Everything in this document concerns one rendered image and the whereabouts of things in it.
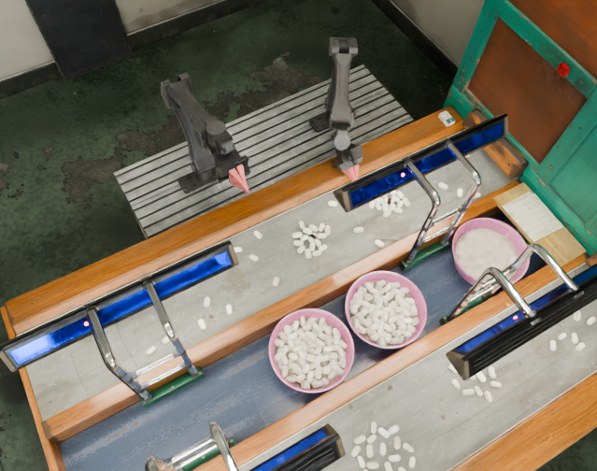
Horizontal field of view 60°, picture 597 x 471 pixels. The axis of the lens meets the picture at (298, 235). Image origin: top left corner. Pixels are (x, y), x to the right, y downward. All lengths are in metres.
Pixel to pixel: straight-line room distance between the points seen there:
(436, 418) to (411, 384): 0.12
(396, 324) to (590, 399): 0.61
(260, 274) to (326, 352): 0.34
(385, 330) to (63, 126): 2.28
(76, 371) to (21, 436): 0.88
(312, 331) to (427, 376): 0.38
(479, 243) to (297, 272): 0.67
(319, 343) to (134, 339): 0.58
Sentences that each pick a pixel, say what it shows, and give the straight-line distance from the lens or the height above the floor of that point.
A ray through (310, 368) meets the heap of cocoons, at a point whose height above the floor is 0.73.
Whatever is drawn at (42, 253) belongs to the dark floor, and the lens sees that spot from 2.88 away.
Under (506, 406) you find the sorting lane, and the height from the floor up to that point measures 0.74.
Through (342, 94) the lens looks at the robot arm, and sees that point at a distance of 1.88.
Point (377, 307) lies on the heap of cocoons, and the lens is 1.75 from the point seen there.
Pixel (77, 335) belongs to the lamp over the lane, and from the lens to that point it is 1.44.
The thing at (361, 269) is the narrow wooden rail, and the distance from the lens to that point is 1.76.
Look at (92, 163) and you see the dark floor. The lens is 3.10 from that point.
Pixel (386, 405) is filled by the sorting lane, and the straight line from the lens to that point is 1.66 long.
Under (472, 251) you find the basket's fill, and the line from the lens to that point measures 1.93.
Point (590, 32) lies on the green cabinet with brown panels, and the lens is 1.78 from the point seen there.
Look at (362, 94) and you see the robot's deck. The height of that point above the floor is 0.67.
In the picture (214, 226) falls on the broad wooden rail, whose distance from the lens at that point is 1.83.
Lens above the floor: 2.34
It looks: 61 degrees down
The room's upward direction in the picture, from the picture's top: 4 degrees clockwise
